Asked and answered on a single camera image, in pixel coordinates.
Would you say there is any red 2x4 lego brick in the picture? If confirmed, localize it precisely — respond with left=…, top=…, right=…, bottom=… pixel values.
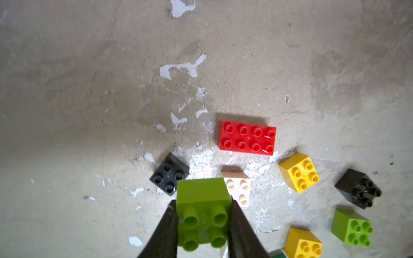
left=218, top=121, right=277, bottom=156

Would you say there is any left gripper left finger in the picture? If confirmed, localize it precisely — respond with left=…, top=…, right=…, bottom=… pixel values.
left=138, top=200, right=178, bottom=258

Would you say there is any black 2x2 lego brick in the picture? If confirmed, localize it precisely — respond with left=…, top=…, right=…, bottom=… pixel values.
left=335, top=169, right=382, bottom=209

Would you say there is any dark green 2x4 lego brick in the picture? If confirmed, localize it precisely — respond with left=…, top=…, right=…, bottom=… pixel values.
left=269, top=249, right=287, bottom=258

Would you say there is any yellow lego brick lower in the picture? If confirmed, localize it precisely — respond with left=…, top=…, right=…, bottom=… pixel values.
left=284, top=228, right=323, bottom=258

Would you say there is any white lego brick upper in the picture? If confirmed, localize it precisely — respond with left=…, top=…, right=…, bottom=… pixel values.
left=222, top=172, right=251, bottom=207

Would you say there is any lime lego brick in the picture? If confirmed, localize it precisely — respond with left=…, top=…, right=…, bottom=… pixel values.
left=331, top=210, right=374, bottom=247
left=176, top=178, right=232, bottom=252

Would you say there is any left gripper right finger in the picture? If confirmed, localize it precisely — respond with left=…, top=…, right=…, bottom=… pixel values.
left=228, top=200, right=270, bottom=258

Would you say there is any black lego plate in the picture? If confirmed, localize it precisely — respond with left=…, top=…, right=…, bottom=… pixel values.
left=149, top=153, right=190, bottom=196

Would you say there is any yellow lego brick upper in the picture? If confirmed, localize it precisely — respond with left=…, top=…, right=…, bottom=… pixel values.
left=279, top=153, right=320, bottom=194

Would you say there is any yellow lego brick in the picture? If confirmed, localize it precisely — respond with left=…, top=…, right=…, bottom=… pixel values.
left=284, top=228, right=323, bottom=258
left=279, top=153, right=320, bottom=194

